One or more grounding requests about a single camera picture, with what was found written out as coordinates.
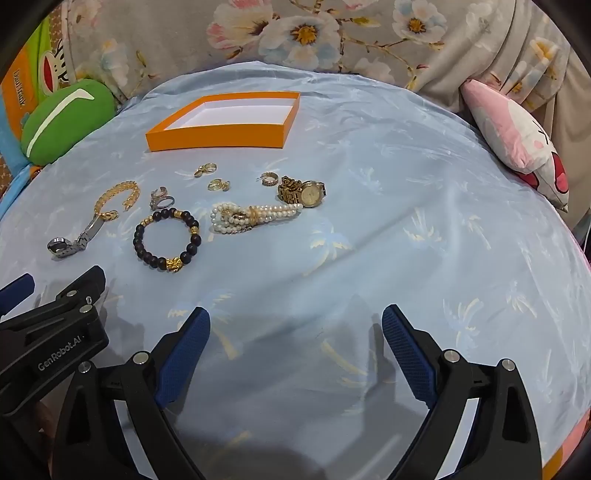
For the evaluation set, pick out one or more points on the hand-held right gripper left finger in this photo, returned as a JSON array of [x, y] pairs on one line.
[[184, 350]]

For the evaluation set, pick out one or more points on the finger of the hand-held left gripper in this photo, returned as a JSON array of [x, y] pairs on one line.
[[85, 284], [18, 288]]

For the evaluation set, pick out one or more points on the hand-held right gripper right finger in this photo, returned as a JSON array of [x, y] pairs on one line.
[[406, 350]]

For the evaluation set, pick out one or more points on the gold wristwatch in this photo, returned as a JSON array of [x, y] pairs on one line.
[[308, 194]]

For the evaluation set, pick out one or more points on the gold hoop earring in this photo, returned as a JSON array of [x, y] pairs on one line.
[[272, 179]]

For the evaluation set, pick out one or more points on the orange cardboard box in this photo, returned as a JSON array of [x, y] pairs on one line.
[[217, 138]]

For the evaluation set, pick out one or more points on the silver wristwatch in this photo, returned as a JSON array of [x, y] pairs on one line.
[[60, 247]]

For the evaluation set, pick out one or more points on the light blue palm-print sheet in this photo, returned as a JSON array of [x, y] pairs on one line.
[[392, 240]]

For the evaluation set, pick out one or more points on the silver clip earring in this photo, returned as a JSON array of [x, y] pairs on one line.
[[158, 191]]

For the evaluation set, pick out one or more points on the green pillow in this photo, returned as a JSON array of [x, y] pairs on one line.
[[64, 124]]

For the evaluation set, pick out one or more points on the pink plush pillow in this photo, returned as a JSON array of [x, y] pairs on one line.
[[508, 129]]

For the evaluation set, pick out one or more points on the grey floral blanket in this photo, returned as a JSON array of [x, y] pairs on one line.
[[369, 46]]

